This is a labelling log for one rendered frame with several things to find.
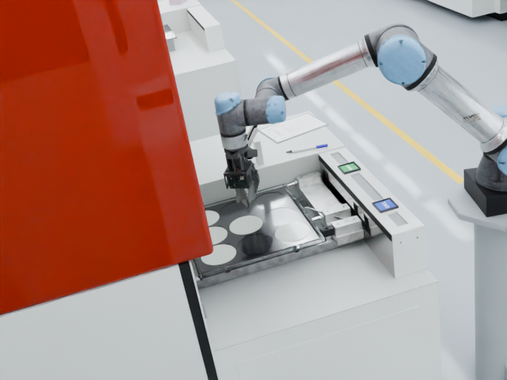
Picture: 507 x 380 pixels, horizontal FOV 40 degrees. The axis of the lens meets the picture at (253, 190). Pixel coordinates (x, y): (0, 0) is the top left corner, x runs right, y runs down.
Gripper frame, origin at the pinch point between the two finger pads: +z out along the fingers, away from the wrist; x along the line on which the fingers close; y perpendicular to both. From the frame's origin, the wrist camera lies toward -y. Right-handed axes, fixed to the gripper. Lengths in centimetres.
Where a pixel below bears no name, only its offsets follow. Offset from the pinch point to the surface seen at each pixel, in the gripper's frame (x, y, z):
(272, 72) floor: -90, -375, 94
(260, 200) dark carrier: 1.1, -8.0, 4.3
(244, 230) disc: 0.2, 9.4, 4.2
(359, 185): 32.9, -6.2, -1.4
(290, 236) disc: 15.0, 12.7, 4.2
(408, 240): 48, 19, 1
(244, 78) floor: -114, -366, 94
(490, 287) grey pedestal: 70, -14, 41
